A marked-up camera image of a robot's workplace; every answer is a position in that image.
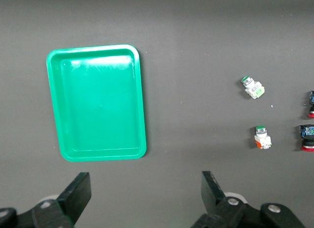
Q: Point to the green plastic tray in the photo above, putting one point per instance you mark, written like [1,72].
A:
[98,102]

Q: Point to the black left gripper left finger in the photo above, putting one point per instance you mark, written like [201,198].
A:
[73,198]

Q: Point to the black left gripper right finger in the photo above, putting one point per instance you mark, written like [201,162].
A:
[213,198]

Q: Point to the green button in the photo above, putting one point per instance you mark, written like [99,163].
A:
[253,89]
[262,139]

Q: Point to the red push button, black body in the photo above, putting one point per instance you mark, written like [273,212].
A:
[307,139]
[312,100]

